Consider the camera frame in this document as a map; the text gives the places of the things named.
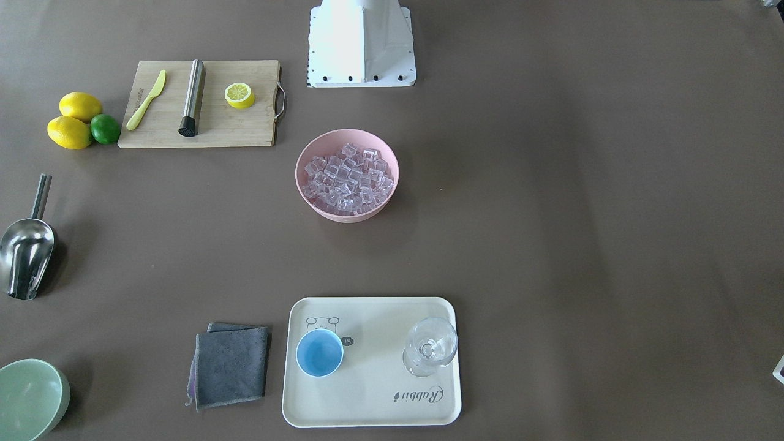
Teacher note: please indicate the stainless steel ice scoop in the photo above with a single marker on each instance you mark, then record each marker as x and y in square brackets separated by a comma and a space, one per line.
[26, 248]

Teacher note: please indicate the pile of clear ice cubes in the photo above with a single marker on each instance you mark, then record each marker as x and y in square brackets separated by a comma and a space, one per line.
[347, 181]

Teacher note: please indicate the blue plastic cup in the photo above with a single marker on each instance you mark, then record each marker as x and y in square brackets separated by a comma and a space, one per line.
[319, 353]

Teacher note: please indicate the pink bowl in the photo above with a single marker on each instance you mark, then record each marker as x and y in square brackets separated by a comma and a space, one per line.
[329, 141]

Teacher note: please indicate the clear wine glass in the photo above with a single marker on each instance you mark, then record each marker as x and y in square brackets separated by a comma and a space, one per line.
[431, 344]

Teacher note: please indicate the cream rabbit tray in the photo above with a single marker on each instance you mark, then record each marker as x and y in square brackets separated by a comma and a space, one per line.
[372, 386]

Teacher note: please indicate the half lemon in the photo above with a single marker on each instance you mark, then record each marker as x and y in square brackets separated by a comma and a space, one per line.
[239, 95]

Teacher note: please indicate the grey folded cloth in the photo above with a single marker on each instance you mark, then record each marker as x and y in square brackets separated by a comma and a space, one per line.
[229, 365]

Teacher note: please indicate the steel muddler black tip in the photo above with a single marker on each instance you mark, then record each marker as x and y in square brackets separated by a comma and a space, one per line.
[190, 118]

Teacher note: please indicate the wooden cutting board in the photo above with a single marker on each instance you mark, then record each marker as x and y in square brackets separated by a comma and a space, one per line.
[219, 125]

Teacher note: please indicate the yellow plastic knife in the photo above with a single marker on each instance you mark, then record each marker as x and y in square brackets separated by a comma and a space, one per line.
[135, 120]

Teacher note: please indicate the green lime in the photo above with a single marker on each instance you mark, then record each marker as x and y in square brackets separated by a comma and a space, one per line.
[105, 129]

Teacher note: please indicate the upper whole yellow lemon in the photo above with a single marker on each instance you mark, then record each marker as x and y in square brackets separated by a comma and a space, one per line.
[80, 105]

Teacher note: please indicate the whole yellow lemon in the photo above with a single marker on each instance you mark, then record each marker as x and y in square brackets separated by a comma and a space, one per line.
[69, 133]
[80, 105]

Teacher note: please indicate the lower whole yellow lemon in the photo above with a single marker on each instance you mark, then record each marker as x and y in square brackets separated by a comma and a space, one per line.
[69, 133]

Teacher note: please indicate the green bowl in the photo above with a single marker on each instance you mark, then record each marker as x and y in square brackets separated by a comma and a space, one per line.
[34, 397]

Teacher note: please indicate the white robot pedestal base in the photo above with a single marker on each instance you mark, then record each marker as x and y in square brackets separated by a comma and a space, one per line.
[360, 44]

